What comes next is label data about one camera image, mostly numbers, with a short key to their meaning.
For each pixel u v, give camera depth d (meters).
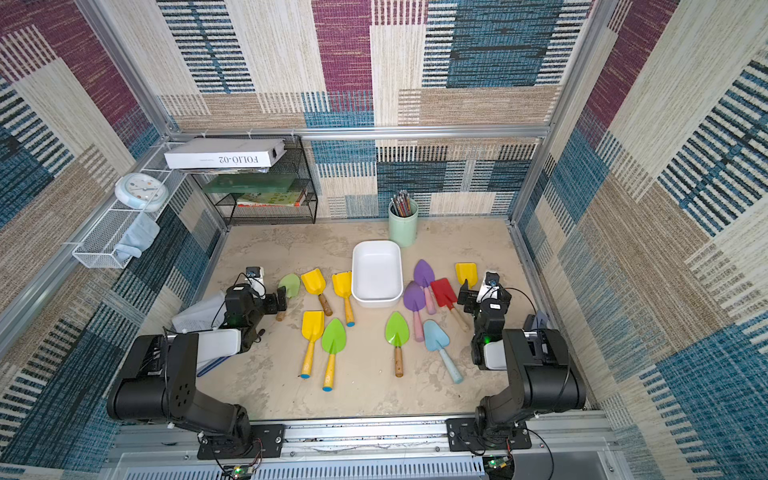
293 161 0.94
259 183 0.99
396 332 0.92
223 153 0.79
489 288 0.76
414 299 0.99
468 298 0.82
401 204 1.03
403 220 1.02
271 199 1.00
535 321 0.87
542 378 0.45
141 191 0.75
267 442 0.73
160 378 0.45
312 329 0.92
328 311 0.94
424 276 1.04
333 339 0.90
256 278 0.81
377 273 1.03
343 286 1.01
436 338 0.89
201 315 0.97
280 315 0.92
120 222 0.74
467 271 1.06
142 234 0.70
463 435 0.73
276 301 0.87
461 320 0.91
